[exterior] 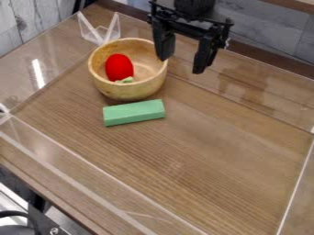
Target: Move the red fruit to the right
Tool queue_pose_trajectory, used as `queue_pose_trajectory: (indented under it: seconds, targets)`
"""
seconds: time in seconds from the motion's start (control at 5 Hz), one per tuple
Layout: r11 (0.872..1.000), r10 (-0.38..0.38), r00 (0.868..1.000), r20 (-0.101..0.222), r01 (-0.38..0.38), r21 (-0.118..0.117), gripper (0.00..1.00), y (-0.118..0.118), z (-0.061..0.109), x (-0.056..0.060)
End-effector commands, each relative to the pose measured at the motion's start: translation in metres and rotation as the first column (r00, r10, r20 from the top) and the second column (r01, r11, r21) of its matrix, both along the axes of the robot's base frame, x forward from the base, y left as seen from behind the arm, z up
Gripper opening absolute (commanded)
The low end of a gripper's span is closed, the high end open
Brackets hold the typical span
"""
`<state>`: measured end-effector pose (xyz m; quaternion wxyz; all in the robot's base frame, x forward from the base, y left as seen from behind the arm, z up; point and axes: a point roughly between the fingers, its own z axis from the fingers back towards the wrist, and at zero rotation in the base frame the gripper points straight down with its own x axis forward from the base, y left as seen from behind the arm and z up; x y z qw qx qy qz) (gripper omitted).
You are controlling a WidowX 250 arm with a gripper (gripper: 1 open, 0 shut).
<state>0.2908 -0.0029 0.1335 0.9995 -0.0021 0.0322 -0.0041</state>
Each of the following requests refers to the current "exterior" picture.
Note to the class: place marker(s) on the red strawberry toy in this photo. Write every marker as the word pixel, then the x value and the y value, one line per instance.
pixel 119 67

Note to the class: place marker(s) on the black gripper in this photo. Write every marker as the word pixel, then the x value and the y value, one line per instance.
pixel 191 18

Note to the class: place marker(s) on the black metal table bracket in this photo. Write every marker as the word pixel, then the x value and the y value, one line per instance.
pixel 38 220

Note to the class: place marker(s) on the green rectangular block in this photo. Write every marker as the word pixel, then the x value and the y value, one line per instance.
pixel 132 112

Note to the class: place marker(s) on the clear acrylic corner bracket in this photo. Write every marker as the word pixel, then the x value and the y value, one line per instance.
pixel 99 35

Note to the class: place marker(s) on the wooden bowl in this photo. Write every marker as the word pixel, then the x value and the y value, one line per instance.
pixel 150 69

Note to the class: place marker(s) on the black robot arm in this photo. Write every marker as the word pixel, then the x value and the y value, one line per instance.
pixel 194 19

